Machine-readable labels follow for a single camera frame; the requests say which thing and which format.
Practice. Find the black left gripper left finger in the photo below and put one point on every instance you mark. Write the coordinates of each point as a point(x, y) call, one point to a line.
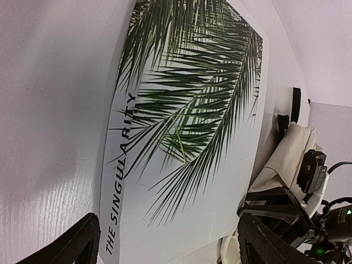
point(79, 244)

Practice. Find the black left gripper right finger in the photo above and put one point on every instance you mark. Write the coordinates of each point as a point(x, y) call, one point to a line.
point(258, 244)

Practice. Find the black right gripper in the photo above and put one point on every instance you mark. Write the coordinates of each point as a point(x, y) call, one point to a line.
point(327, 228)

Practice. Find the beige canvas student bag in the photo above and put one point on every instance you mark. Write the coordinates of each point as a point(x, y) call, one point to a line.
point(281, 169)

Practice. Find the white Singularity book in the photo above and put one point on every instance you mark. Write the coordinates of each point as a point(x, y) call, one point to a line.
point(183, 130)

